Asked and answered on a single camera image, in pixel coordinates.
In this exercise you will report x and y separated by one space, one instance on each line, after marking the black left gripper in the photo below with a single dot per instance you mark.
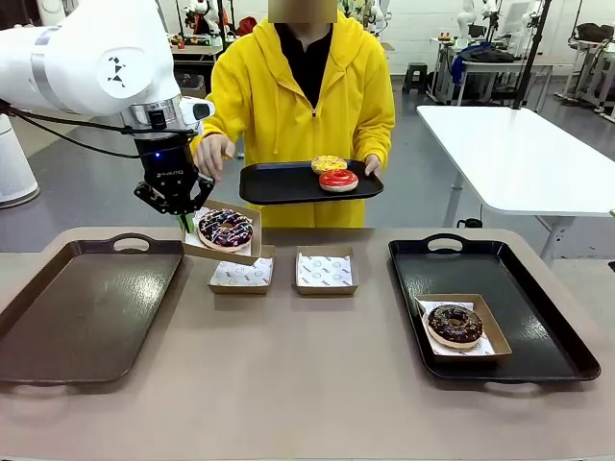
168 163

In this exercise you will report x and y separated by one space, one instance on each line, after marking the chocolate donut white pink sprinkles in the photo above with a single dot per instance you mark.
235 237

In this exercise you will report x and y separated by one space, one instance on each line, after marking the brown cardboard tray box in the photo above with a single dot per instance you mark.
238 289
497 336
327 291
221 257

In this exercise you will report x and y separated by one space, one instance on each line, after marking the black serving tray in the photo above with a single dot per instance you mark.
278 185

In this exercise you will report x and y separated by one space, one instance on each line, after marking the yellow sprinkled donut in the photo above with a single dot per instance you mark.
319 163

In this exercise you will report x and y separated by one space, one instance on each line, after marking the red glazed donut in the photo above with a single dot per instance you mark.
329 182

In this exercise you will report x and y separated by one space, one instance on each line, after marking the chocolate donut colourful sprinkles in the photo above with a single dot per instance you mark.
468 331

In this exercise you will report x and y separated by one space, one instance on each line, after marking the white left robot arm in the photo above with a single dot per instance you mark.
72 62

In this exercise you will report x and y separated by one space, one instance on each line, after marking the person's right hand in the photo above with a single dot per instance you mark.
211 156

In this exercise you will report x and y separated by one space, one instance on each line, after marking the person's left hand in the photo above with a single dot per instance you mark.
374 165

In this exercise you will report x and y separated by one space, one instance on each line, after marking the brown cardboard shipping box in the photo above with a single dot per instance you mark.
192 86

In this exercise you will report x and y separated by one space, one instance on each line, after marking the wooden top desk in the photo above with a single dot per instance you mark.
197 48

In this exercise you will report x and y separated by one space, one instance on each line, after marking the person in yellow hoodie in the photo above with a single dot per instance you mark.
288 96

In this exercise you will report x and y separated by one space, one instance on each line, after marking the person in orange top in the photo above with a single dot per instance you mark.
199 14

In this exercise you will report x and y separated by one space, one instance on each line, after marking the red jacket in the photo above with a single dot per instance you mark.
246 26

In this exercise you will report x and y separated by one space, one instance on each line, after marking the person in floral shirt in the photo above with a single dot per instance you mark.
353 7

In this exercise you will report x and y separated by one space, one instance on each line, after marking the dark green stool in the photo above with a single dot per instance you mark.
415 77

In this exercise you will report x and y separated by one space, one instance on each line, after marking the dark clothes pile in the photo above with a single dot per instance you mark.
485 53

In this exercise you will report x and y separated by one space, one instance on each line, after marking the large white table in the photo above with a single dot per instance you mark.
528 158

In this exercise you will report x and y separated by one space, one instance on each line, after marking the black stand pole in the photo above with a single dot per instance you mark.
528 62

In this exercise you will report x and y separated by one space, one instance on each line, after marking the grey desk with clothes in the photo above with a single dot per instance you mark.
543 67

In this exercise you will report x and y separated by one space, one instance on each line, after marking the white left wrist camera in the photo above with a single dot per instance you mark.
199 109

